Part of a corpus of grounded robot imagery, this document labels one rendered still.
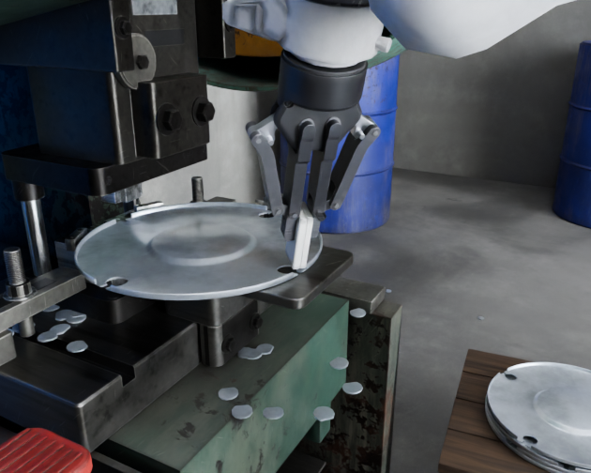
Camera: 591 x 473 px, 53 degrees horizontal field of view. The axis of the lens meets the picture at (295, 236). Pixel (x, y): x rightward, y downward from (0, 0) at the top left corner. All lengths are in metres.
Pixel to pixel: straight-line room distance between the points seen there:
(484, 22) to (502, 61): 3.52
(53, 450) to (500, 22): 0.40
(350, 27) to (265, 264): 0.29
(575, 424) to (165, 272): 0.77
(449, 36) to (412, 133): 3.72
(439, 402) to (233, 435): 1.18
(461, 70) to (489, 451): 3.10
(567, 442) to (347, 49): 0.82
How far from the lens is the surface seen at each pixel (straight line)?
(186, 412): 0.67
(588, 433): 1.15
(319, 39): 0.48
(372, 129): 0.57
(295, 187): 0.57
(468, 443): 1.11
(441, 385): 1.85
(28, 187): 0.76
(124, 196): 0.76
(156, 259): 0.68
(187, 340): 0.70
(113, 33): 0.60
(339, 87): 0.50
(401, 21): 0.37
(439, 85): 3.99
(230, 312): 0.70
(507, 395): 1.19
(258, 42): 1.01
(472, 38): 0.38
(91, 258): 0.71
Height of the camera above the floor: 1.05
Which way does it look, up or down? 21 degrees down
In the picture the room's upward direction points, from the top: straight up
